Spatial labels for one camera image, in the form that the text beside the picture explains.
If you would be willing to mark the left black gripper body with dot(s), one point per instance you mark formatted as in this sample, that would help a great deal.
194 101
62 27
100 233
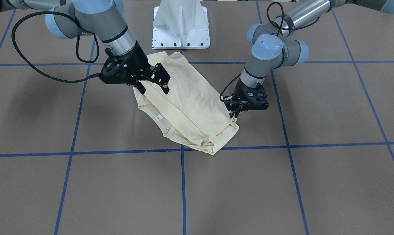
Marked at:
239 88

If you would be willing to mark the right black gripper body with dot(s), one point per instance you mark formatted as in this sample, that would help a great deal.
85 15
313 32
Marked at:
139 62

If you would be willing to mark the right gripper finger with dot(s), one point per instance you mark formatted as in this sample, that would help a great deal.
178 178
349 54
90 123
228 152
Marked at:
140 88
165 88

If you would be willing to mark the cream long-sleeve printed shirt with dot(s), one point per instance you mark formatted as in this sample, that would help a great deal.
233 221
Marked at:
191 113

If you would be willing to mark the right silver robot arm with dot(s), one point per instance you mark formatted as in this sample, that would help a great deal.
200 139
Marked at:
66 19

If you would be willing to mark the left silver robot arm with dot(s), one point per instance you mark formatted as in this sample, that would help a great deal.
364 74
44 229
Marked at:
272 49

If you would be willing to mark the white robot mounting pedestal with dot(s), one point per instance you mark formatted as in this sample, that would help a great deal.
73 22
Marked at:
180 24

